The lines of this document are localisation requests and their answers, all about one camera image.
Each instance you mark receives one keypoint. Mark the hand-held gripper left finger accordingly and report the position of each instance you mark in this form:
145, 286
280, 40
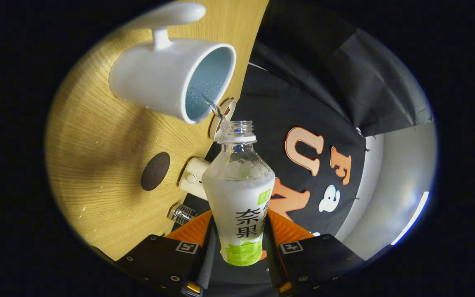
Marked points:
159, 255

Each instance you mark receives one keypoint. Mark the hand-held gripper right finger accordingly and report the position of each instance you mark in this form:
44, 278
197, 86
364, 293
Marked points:
320, 255

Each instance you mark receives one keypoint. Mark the dark round coaster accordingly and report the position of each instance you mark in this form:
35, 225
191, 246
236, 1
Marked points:
155, 171

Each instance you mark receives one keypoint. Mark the white green juice bottle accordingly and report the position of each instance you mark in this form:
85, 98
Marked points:
237, 198

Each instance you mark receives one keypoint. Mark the white cup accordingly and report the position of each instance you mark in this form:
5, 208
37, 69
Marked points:
151, 78

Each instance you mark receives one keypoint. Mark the white toaster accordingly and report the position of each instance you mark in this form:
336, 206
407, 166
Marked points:
194, 177

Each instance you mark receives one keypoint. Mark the large ceiling light panel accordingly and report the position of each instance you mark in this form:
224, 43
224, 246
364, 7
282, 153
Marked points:
412, 218

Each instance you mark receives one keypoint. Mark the wooden table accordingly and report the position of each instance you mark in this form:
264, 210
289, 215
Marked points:
97, 144

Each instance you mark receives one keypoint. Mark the white oval plate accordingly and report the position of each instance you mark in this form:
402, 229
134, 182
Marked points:
213, 126

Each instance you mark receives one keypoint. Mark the black backdrop cloth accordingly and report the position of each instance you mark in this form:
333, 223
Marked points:
270, 103

